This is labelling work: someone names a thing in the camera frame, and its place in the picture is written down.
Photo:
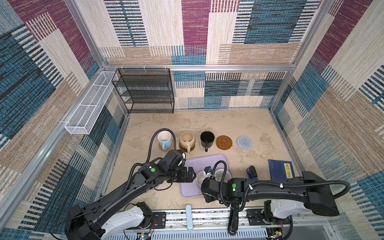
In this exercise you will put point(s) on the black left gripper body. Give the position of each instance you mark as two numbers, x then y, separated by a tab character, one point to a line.
180	175

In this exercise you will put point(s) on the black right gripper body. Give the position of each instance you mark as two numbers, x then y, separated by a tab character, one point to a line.
205	184

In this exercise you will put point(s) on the white mug lavender handle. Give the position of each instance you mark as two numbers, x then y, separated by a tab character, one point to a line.
200	178

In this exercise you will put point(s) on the white speckled mug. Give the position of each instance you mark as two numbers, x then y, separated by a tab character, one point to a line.
221	174

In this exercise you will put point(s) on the dark brown wooden coaster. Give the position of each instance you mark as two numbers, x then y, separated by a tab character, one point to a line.
186	150

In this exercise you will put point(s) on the multicolour woven round coaster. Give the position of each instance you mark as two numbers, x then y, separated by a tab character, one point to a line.
211	147

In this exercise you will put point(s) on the beige ceramic mug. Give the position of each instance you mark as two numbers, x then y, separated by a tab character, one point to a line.
187	140

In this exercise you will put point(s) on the black mug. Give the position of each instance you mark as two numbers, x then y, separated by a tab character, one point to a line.
207	139

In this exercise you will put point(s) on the white mug blue handle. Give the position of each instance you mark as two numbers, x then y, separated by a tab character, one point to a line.
165	139

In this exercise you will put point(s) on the light brown wooden coaster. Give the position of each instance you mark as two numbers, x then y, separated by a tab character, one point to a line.
224	142

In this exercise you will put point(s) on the blue-grey woven round coaster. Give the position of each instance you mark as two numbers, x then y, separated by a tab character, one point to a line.
245	142

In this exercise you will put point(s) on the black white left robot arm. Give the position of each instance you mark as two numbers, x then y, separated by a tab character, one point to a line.
103	218

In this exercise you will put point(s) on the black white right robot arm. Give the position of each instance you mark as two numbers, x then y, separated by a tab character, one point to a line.
317	194

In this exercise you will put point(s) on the lavender plastic tray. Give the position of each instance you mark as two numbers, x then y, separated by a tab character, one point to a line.
189	190

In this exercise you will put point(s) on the light blue plastic bar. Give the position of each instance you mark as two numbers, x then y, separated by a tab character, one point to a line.
189	218

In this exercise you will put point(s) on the blue black stapler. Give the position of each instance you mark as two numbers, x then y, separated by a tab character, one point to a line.
252	173

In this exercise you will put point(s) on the blue book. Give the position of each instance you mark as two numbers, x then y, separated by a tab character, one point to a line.
281	170

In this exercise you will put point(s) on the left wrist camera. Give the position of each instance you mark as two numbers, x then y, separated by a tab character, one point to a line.
175	159

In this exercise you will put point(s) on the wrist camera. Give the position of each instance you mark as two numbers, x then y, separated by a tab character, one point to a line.
175	159
208	172

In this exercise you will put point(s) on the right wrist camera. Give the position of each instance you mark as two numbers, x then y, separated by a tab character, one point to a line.
208	172

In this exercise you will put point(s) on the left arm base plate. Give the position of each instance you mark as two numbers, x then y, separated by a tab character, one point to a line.
157	220

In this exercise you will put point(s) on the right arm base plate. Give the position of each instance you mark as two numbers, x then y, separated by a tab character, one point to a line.
256	217

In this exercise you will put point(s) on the black wire shelf rack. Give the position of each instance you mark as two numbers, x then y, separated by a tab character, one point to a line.
145	90

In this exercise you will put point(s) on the white wire mesh basket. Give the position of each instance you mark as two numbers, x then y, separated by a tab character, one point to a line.
87	112

